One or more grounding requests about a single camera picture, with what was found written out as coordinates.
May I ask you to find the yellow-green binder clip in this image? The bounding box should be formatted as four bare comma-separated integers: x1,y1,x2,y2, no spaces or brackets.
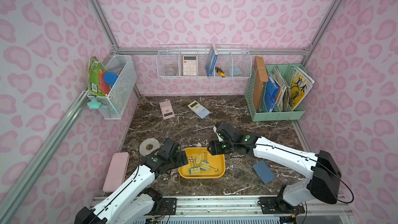
201,153,210,170
188,155,202,167

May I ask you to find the yellow plastic storage box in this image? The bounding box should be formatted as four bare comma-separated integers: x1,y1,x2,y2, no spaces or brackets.
178,147,226,179

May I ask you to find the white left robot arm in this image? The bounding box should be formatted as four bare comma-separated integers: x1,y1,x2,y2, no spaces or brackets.
74,139,188,224

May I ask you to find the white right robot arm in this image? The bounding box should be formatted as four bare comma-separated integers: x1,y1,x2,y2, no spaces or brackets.
207,122,343,214

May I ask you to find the white tape roll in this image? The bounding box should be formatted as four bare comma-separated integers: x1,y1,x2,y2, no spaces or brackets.
139,138,160,156

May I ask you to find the pink calculator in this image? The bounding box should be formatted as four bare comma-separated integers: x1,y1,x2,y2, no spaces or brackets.
159,100,175,120

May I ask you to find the yellow blue calculator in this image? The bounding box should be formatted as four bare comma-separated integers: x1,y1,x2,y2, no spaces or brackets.
188,101,210,119

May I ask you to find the pink pencil case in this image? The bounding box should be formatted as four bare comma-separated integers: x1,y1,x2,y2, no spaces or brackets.
103,152,130,193

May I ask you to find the green plastic file organizer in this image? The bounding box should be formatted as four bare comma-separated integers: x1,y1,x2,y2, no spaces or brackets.
245,64,306,122

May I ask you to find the blue folder in organizer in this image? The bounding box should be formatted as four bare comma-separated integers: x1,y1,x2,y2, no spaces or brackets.
264,76,279,113

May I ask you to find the yellow black toy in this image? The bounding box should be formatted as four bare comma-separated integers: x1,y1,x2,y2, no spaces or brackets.
215,67,226,78

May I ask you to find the brown clipboard in organizer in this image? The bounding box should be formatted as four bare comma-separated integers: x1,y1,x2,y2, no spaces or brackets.
252,56,268,112

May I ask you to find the blue book in basket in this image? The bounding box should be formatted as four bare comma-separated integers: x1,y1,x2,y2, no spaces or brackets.
205,44,218,77

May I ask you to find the yellow magazine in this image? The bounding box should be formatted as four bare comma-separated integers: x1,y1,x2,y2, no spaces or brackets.
289,66,315,110

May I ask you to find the white orange calculator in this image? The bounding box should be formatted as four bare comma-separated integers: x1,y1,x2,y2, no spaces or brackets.
182,55,198,76

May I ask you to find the mint star toy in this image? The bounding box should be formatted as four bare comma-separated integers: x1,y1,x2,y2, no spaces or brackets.
87,97,102,110

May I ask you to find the blue round disc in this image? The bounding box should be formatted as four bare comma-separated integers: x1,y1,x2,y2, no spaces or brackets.
103,71,119,86

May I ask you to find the green snack package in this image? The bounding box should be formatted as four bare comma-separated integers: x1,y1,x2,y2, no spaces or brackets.
88,57,110,96

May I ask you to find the white wire side basket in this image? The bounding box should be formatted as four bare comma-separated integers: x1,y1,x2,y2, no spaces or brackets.
88,55,137,120

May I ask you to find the white wire wall basket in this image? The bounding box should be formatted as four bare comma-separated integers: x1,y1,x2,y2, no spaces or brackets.
156,44,252,79

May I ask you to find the metal base rail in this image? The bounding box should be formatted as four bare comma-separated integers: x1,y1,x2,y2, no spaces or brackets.
95,195,357,224

